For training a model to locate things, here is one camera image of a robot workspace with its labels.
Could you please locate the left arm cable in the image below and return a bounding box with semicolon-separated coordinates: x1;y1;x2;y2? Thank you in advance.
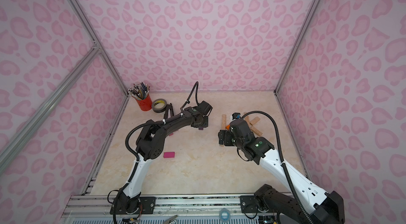
180;81;200;112

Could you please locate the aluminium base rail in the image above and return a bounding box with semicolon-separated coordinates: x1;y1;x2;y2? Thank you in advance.
60;192;334;224

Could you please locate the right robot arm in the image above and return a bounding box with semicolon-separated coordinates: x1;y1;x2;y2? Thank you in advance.
218;118;345;224

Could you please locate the black tape roll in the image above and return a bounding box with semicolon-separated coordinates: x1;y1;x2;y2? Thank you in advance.
151;98;168;113

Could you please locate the wooden block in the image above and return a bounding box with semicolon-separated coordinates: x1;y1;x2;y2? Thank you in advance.
250;117;260;126
250;126;263;137
221;114;227;130
244;113;250;124

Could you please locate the black stapler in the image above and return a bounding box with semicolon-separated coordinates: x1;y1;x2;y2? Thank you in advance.
163;103;174;119

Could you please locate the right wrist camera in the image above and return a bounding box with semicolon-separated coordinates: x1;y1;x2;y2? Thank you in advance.
231;113;241;120

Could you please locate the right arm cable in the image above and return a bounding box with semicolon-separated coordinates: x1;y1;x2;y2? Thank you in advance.
241;110;315;224

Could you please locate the red pencil cup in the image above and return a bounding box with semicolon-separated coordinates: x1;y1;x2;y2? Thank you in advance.
136;95;152;112

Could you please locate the bundle of coloured pencils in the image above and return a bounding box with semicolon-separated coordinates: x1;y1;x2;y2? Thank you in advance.
128;82;150;100

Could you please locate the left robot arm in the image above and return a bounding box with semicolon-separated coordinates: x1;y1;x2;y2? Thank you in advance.
110;101;213;216

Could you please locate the wooden block top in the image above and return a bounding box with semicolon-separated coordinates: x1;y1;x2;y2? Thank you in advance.
221;114;227;130

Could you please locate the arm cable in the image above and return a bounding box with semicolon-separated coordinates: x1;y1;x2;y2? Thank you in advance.
241;110;315;224
180;81;200;112

